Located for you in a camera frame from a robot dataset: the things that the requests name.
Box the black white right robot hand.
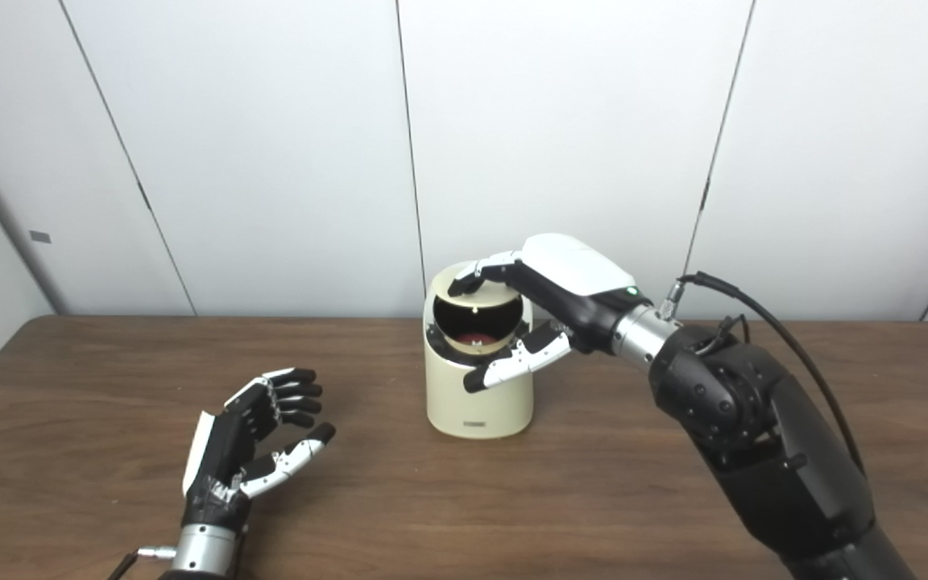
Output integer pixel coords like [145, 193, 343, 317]
[447, 233, 644, 395]

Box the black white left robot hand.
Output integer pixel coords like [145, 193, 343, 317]
[181, 367, 338, 529]

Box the round cream bin lid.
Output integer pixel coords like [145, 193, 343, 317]
[432, 294, 524, 355]

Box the cream-colored bin body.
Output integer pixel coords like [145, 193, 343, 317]
[423, 262, 536, 441]

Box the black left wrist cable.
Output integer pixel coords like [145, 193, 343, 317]
[108, 545, 178, 580]

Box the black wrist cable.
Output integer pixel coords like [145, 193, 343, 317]
[108, 545, 178, 580]
[657, 271, 867, 476]

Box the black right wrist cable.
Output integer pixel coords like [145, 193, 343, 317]
[657, 271, 867, 476]

